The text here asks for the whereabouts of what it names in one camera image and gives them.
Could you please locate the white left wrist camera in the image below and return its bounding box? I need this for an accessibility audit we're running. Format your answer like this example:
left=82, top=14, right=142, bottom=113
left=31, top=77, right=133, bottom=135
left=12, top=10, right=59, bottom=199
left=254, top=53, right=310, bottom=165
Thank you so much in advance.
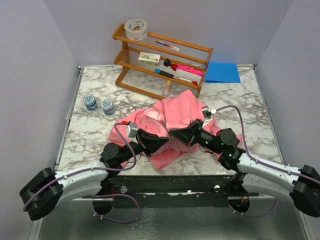
left=121, top=121, right=138, bottom=145

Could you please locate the wooden three-tier shelf rack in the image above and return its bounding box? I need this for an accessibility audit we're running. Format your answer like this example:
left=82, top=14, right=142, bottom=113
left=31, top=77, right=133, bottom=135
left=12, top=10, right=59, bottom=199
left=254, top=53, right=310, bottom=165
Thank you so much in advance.
left=112, top=24, right=213, bottom=99

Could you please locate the pink zip jacket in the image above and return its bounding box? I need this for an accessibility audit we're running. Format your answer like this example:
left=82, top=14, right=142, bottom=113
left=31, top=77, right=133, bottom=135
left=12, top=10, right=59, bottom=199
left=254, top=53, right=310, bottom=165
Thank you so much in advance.
left=107, top=89, right=243, bottom=171

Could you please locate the white staples box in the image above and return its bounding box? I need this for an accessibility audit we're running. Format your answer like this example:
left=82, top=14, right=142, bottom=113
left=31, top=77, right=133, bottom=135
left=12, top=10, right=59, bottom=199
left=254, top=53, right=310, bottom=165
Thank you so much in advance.
left=138, top=52, right=161, bottom=66

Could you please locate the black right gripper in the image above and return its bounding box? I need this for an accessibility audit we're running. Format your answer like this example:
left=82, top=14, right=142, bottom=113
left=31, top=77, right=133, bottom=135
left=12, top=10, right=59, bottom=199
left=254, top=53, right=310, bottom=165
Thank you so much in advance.
left=169, top=117, right=224, bottom=154

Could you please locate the clear tape roll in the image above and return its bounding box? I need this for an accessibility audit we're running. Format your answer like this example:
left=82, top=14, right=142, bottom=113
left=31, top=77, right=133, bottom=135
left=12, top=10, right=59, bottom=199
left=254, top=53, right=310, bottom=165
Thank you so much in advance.
left=124, top=18, right=148, bottom=41

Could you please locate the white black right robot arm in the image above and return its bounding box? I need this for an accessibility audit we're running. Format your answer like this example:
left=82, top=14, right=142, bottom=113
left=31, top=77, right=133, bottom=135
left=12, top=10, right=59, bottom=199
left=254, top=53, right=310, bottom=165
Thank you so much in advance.
left=169, top=119, right=320, bottom=218

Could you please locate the blue black marker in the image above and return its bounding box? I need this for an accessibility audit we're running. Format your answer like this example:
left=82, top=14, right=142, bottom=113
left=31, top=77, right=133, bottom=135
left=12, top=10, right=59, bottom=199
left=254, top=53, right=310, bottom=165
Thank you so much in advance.
left=154, top=68, right=174, bottom=78

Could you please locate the blue folder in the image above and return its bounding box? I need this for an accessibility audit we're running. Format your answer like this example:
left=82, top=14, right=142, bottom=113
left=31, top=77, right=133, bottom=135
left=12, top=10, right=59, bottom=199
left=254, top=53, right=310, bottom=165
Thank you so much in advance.
left=204, top=61, right=241, bottom=84

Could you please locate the yellow pink glue stick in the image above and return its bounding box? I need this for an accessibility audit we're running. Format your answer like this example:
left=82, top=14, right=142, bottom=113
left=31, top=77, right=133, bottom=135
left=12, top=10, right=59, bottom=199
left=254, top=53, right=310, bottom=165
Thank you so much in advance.
left=163, top=80, right=172, bottom=96

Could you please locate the red clear pen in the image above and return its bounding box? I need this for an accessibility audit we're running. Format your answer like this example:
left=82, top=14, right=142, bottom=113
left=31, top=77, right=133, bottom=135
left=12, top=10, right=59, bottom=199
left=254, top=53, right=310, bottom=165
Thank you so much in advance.
left=154, top=39, right=180, bottom=52

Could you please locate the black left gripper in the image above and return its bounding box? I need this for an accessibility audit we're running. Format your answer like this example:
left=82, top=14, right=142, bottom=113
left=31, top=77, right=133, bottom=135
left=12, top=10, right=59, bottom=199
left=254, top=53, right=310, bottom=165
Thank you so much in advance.
left=119, top=129, right=170, bottom=165

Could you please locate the black metal base rail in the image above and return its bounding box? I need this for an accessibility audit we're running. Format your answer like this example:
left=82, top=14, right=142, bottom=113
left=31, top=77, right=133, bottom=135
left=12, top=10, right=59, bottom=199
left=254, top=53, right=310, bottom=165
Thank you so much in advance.
left=92, top=175, right=249, bottom=209

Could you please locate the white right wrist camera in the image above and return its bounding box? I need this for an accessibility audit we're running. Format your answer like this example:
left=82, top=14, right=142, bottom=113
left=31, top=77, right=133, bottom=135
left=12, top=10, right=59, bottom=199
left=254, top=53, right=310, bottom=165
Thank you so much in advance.
left=201, top=105, right=217, bottom=128

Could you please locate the white red pen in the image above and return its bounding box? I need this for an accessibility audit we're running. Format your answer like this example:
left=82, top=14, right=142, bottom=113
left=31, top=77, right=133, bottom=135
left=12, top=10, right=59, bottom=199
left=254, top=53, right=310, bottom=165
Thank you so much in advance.
left=174, top=77, right=199, bottom=86

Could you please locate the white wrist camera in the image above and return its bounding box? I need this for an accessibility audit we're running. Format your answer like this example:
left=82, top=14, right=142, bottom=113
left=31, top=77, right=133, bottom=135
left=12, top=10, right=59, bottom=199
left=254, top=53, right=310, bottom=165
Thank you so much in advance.
left=201, top=105, right=217, bottom=128
left=121, top=121, right=138, bottom=145

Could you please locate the pink highlighter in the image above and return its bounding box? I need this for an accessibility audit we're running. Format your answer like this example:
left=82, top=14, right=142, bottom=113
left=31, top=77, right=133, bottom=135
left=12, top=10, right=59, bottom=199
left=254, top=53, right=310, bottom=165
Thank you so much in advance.
left=177, top=64, right=204, bottom=76

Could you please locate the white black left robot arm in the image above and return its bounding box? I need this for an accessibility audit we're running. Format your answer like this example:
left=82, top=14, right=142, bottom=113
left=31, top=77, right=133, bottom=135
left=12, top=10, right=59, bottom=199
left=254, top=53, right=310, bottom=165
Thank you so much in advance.
left=19, top=123, right=169, bottom=221

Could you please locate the blue white paint jar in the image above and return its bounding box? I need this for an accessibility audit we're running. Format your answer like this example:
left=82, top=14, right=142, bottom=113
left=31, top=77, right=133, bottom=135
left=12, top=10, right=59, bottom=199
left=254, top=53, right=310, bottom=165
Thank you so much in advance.
left=101, top=99, right=116, bottom=116
left=82, top=94, right=98, bottom=111

